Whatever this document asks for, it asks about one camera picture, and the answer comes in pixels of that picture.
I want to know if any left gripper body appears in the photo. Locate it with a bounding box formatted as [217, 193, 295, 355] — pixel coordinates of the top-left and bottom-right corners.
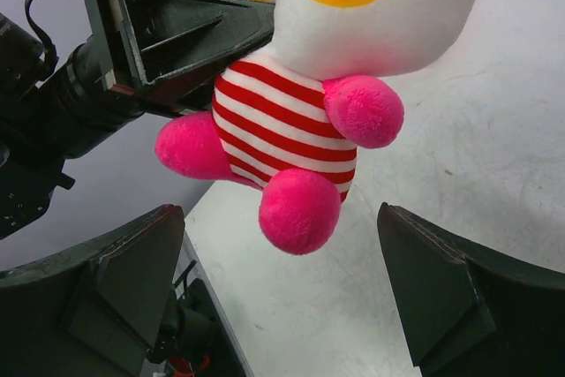
[1, 17, 141, 238]

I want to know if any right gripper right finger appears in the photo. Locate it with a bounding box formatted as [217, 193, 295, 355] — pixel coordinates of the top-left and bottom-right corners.
[377, 203, 564, 377]

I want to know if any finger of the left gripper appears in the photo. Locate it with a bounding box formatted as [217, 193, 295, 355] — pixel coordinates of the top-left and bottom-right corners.
[85, 0, 274, 117]

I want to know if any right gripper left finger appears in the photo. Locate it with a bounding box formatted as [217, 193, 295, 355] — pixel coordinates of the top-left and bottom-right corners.
[1, 205, 185, 376]

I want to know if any white pink glasses plush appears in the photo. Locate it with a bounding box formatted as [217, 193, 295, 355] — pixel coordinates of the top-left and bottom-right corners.
[155, 0, 476, 255]

